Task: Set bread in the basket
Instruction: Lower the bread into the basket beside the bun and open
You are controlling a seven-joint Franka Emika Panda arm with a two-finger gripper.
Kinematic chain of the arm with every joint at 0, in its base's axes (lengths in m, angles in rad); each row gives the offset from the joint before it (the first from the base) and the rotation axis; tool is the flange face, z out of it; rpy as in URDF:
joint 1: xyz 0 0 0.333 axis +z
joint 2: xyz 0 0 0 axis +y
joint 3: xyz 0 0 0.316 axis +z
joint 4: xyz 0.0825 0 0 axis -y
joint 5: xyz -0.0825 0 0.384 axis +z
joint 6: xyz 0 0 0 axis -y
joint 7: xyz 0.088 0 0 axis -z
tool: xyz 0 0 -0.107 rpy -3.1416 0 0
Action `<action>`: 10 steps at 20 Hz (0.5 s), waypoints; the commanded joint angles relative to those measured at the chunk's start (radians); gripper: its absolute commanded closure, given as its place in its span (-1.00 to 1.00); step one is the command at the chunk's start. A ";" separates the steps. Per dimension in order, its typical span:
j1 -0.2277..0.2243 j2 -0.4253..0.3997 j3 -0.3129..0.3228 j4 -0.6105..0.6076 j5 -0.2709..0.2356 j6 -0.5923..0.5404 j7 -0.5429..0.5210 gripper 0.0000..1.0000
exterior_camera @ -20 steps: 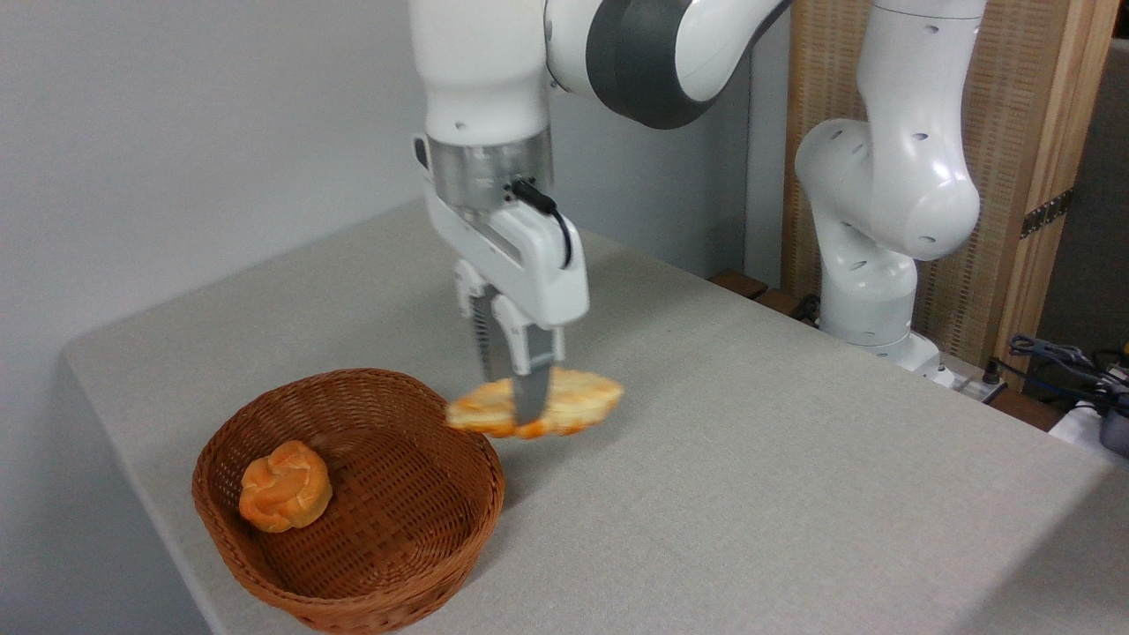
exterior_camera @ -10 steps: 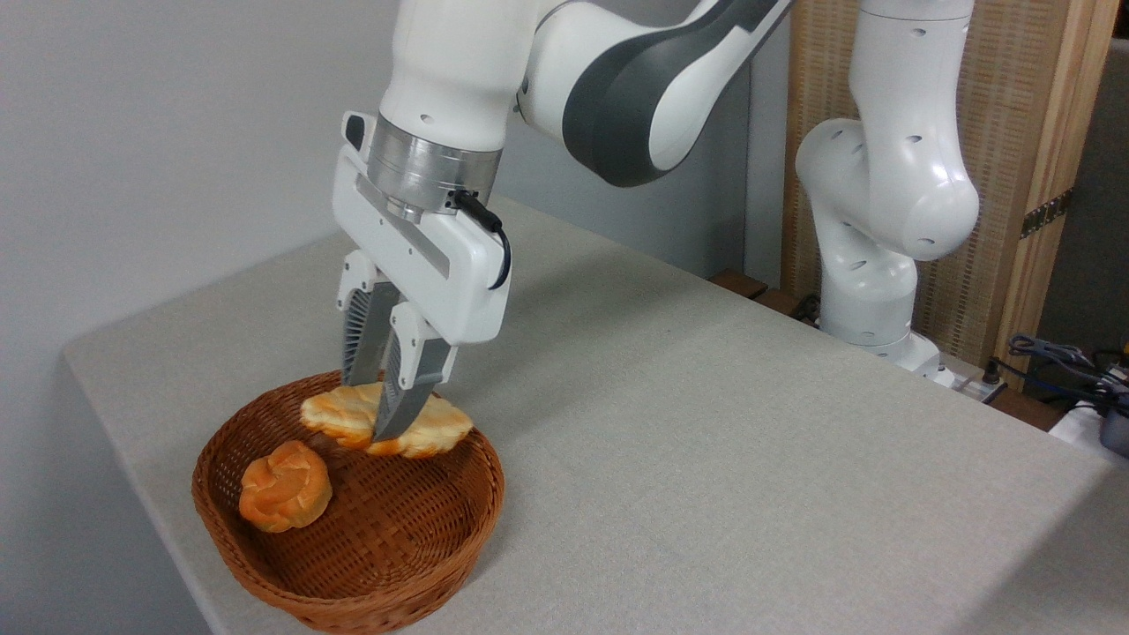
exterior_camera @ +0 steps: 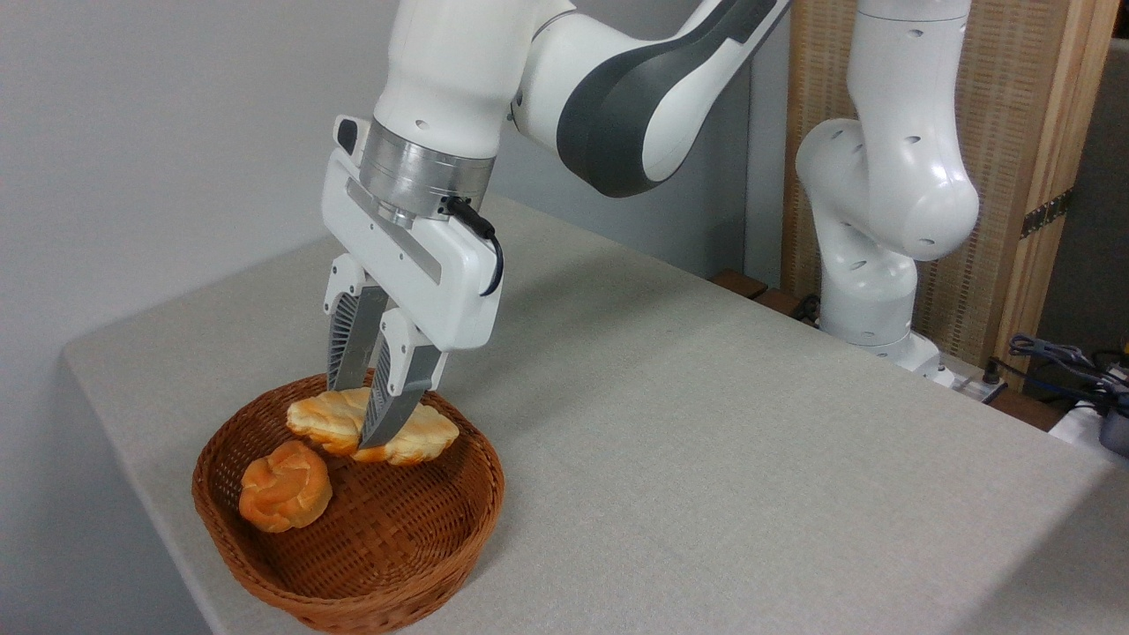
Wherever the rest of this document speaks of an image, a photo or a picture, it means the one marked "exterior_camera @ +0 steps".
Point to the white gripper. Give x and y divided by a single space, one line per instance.
414 273

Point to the long braided bread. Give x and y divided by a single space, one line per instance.
322 419

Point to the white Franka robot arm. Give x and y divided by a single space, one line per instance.
459 62

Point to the round golden bread roll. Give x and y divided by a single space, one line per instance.
284 487

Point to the brown wicker basket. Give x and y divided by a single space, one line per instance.
397 547

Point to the wooden framed woven screen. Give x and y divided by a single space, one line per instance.
1001 106

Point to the dark metal hinge strip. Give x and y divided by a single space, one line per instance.
1046 213

